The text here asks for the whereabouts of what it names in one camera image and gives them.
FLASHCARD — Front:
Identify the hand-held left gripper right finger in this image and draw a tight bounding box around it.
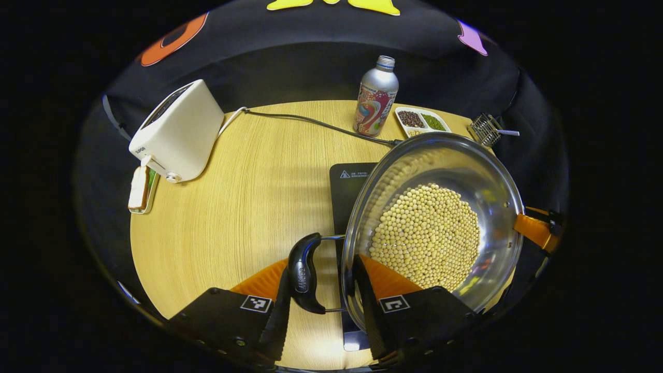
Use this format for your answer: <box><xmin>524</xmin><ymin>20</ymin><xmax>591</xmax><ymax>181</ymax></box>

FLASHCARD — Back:
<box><xmin>352</xmin><ymin>254</ymin><xmax>480</xmax><ymax>366</ymax></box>

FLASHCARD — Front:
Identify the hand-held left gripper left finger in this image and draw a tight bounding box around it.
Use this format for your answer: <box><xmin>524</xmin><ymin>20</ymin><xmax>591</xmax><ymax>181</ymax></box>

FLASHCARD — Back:
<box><xmin>168</xmin><ymin>257</ymin><xmax>293</xmax><ymax>363</ymax></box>

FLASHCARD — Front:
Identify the steel pot with black handles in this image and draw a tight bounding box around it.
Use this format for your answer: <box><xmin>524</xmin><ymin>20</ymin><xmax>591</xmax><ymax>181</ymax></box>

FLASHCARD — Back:
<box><xmin>287</xmin><ymin>132</ymin><xmax>525</xmax><ymax>332</ymax></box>

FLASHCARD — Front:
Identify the pile of soybeans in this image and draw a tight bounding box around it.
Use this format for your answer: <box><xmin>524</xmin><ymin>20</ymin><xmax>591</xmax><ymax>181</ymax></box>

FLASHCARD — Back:
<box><xmin>369</xmin><ymin>182</ymin><xmax>481</xmax><ymax>292</ymax></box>

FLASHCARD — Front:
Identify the black induction cooktop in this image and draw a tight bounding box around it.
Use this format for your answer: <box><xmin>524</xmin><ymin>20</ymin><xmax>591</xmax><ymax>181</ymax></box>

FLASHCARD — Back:
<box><xmin>329</xmin><ymin>162</ymin><xmax>379</xmax><ymax>352</ymax></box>

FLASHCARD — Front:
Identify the clear utensil holder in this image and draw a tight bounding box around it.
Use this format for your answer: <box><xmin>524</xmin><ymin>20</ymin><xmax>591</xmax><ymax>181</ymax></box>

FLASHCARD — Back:
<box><xmin>468</xmin><ymin>113</ymin><xmax>504</xmax><ymax>147</ymax></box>

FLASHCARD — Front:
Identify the white divided bean tray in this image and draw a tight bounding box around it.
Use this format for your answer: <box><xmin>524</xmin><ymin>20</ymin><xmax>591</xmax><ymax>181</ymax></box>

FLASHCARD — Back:
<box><xmin>395</xmin><ymin>106</ymin><xmax>452</xmax><ymax>138</ymax></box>

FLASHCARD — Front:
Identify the small green plate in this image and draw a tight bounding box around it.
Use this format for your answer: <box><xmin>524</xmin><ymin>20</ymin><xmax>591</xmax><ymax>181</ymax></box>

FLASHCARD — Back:
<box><xmin>128</xmin><ymin>165</ymin><xmax>160</xmax><ymax>214</ymax></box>

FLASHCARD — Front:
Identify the bread slice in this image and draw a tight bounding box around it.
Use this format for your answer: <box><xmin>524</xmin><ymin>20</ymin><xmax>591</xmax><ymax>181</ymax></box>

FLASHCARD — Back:
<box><xmin>128</xmin><ymin>166</ymin><xmax>150</xmax><ymax>210</ymax></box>

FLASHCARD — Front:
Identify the silver drink bottle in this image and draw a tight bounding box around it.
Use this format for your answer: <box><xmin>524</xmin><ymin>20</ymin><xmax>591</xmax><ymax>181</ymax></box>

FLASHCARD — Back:
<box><xmin>353</xmin><ymin>55</ymin><xmax>399</xmax><ymax>137</ymax></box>

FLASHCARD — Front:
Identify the white toaster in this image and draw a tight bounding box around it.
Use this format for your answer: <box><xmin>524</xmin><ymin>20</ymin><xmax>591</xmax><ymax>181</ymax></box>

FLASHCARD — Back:
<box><xmin>128</xmin><ymin>79</ymin><xmax>225</xmax><ymax>183</ymax></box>

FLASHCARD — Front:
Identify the black power cable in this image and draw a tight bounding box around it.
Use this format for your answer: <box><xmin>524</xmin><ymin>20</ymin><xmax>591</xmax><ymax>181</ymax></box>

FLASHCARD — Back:
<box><xmin>243</xmin><ymin>108</ymin><xmax>405</xmax><ymax>148</ymax></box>

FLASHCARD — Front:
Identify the white toaster cable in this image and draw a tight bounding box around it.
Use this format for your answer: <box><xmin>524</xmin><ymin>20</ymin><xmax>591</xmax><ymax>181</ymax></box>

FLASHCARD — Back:
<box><xmin>217</xmin><ymin>107</ymin><xmax>249</xmax><ymax>139</ymax></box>

